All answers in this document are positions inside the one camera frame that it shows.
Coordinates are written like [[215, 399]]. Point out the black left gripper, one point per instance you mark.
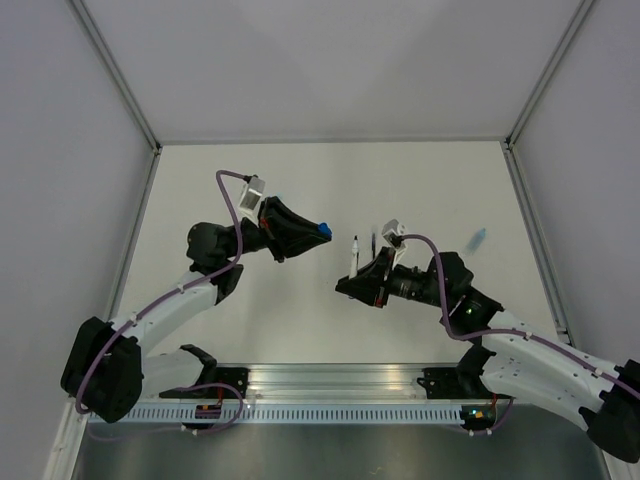
[[285, 232]]

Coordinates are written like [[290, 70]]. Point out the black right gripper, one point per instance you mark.
[[369, 281]]

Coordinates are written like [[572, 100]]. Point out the small dark blue cap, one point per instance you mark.
[[324, 229]]

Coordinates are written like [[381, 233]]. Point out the white marker pen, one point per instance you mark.
[[354, 262]]

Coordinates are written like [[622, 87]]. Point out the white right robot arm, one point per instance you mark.
[[508, 357]]

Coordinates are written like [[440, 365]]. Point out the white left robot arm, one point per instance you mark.
[[110, 365]]

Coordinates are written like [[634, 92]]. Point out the translucent light blue cap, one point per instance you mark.
[[475, 241]]

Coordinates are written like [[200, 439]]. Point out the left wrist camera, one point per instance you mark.
[[251, 195]]

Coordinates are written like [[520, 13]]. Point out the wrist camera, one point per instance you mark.
[[251, 195], [393, 233]]

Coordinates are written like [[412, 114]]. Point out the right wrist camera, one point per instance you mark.
[[393, 233]]

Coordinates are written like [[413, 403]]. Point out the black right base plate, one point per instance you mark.
[[453, 383]]

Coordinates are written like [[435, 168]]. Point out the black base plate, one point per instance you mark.
[[236, 377], [453, 383]]

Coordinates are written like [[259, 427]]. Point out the aluminium mounting rail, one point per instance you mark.
[[333, 382]]

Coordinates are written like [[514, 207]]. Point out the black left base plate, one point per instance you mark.
[[236, 377]]

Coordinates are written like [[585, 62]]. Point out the right aluminium frame post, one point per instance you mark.
[[561, 49]]

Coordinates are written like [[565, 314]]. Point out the aluminium frame post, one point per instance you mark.
[[561, 49], [96, 39]]

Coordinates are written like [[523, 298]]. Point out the white slotted cable duct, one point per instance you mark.
[[308, 414]]

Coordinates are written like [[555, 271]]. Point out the left aluminium frame post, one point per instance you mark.
[[96, 39]]

